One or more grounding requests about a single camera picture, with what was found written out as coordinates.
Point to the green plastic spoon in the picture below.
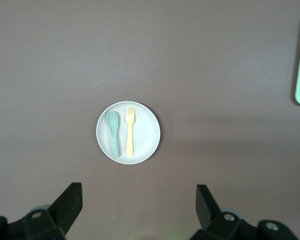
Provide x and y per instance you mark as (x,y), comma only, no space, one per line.
(112,122)

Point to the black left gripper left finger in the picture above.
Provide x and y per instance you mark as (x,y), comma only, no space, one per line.
(65,207)

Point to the round pale plate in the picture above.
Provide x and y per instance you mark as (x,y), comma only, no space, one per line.
(145,135)

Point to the yellow plastic fork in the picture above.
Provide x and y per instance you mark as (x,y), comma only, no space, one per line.
(130,140)

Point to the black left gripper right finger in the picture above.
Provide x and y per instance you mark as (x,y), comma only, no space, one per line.
(206,207)

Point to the brown table mat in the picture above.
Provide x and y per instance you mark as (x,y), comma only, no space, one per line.
(65,75)

